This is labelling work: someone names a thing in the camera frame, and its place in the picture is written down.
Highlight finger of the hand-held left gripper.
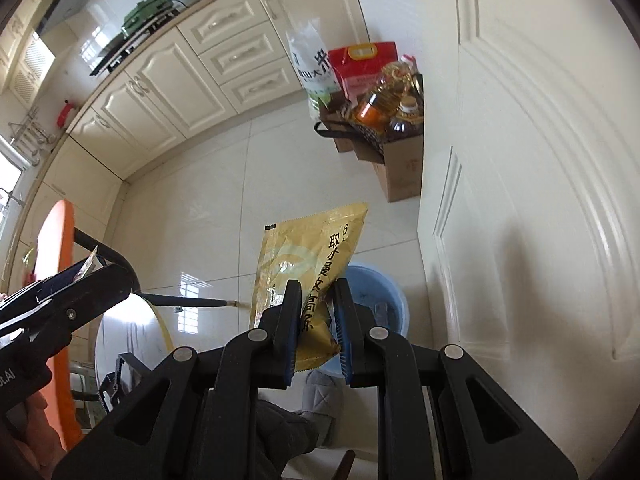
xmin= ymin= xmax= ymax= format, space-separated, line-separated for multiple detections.
xmin=10 ymin=275 xmax=77 ymax=312
xmin=0 ymin=261 xmax=139 ymax=361

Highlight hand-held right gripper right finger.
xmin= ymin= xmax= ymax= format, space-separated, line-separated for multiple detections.
xmin=332 ymin=277 xmax=581 ymax=480

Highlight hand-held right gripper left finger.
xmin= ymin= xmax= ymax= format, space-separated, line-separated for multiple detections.
xmin=52 ymin=279 xmax=311 ymax=480

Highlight small silver wrapper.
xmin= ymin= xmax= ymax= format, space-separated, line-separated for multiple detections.
xmin=72 ymin=246 xmax=99 ymax=281

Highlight blue plastic bin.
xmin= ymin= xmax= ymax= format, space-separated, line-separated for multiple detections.
xmin=300 ymin=264 xmax=410 ymax=377

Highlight yellow foil packet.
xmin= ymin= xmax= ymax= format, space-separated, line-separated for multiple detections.
xmin=248 ymin=202 xmax=369 ymax=373

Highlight person's left hand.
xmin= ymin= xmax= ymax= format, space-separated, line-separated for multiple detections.
xmin=10 ymin=392 xmax=60 ymax=467

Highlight orange round table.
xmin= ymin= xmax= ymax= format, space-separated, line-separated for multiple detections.
xmin=39 ymin=200 xmax=238 ymax=453

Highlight grey slipper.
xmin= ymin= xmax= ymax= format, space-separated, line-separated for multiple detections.
xmin=300 ymin=370 xmax=347 ymax=448

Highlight person's leg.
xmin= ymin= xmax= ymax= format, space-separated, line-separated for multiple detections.
xmin=255 ymin=400 xmax=321 ymax=480

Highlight kitchen window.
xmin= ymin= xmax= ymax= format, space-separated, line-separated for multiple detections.
xmin=0 ymin=135 xmax=28 ymax=196

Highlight dark brown bar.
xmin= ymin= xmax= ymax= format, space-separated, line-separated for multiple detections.
xmin=334 ymin=450 xmax=357 ymax=480

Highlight hanging utensil rack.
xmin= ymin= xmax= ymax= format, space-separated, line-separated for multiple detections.
xmin=7 ymin=110 xmax=56 ymax=166

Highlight red container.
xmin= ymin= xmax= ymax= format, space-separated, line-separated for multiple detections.
xmin=56 ymin=101 xmax=81 ymax=128

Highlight small cardboard box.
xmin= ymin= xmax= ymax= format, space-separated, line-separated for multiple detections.
xmin=320 ymin=105 xmax=386 ymax=163

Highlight cream base kitchen cabinets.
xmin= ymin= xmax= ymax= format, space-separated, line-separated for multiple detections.
xmin=20 ymin=0 xmax=368 ymax=281

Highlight dark brown oil bottle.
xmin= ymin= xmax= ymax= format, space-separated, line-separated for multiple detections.
xmin=385 ymin=95 xmax=423 ymax=141

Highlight large oil bottle orange label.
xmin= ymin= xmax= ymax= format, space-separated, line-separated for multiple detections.
xmin=350 ymin=62 xmax=416 ymax=133

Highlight cream cabinet drawer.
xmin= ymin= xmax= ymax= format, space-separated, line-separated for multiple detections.
xmin=220 ymin=62 xmax=301 ymax=113
xmin=177 ymin=0 xmax=261 ymax=53
xmin=197 ymin=22 xmax=286 ymax=83

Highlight white panel door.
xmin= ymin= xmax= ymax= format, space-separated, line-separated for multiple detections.
xmin=416 ymin=0 xmax=638 ymax=461

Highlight black gas stove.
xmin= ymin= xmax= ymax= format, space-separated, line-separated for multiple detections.
xmin=90 ymin=2 xmax=181 ymax=76

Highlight white rice bag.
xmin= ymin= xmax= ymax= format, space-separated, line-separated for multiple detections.
xmin=286 ymin=19 xmax=341 ymax=121

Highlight red rice bag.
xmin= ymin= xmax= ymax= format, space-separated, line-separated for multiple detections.
xmin=327 ymin=41 xmax=401 ymax=106

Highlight green electric cooking pot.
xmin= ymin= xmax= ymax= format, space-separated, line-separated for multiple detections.
xmin=121 ymin=0 xmax=176 ymax=36

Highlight cream wall kitchen cabinets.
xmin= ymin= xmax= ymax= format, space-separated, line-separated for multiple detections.
xmin=0 ymin=0 xmax=57 ymax=95

